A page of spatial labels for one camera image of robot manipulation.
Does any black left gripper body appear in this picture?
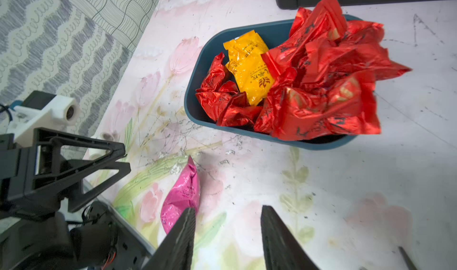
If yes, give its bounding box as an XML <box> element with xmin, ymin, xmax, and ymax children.
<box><xmin>1</xmin><ymin>134</ymin><xmax>57</xmax><ymax>220</ymax></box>

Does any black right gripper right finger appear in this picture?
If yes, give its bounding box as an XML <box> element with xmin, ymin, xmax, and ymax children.
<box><xmin>261</xmin><ymin>205</ymin><xmax>318</xmax><ymax>270</ymax></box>

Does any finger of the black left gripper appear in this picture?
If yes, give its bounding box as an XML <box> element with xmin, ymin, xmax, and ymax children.
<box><xmin>33</xmin><ymin>128</ymin><xmax>126</xmax><ymax>170</ymax></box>
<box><xmin>57</xmin><ymin>160</ymin><xmax>131</xmax><ymax>213</ymax></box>

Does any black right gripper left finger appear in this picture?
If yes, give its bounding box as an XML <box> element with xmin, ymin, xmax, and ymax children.
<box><xmin>142</xmin><ymin>208</ymin><xmax>196</xmax><ymax>270</ymax></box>

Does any magenta tea bag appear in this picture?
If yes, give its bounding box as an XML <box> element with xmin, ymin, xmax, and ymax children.
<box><xmin>160</xmin><ymin>156</ymin><xmax>201</xmax><ymax>234</ymax></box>

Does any yellow tea bag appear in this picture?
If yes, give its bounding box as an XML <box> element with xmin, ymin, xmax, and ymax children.
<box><xmin>223</xmin><ymin>30</ymin><xmax>275</xmax><ymax>106</ymax></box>

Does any teal plastic storage box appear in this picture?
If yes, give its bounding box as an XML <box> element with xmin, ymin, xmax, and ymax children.
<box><xmin>183</xmin><ymin>14</ymin><xmax>363</xmax><ymax>151</ymax></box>

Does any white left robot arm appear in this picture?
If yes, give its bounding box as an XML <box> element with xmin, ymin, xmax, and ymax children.
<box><xmin>1</xmin><ymin>128</ymin><xmax>152</xmax><ymax>270</ymax></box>

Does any pile of red tea bags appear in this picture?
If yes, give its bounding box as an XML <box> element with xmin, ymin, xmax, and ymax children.
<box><xmin>186</xmin><ymin>0</ymin><xmax>410</xmax><ymax>145</ymax></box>

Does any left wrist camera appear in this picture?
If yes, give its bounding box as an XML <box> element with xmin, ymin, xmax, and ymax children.
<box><xmin>7</xmin><ymin>91</ymin><xmax>81</xmax><ymax>147</ymax></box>

